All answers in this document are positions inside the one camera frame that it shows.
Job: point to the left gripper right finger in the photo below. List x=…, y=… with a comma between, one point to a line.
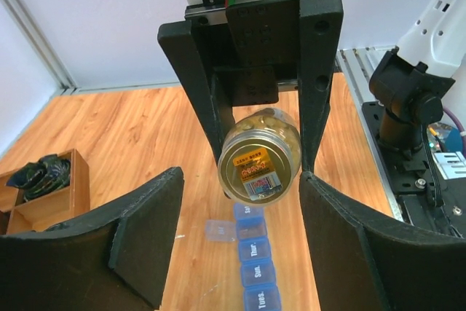
x=363, y=259

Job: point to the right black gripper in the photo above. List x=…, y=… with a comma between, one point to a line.
x=244, y=49

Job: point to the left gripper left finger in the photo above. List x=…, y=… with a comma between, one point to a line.
x=114, y=257

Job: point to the blue weekly pill organizer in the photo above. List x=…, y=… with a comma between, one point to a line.
x=257, y=270

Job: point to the clear jar of pills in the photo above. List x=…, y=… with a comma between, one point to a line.
x=260, y=158

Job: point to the rolled belt right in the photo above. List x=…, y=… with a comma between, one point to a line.
x=36, y=179

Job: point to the wooden compartment tray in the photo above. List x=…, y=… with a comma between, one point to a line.
x=60, y=205

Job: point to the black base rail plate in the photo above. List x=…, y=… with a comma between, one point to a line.
x=427, y=187

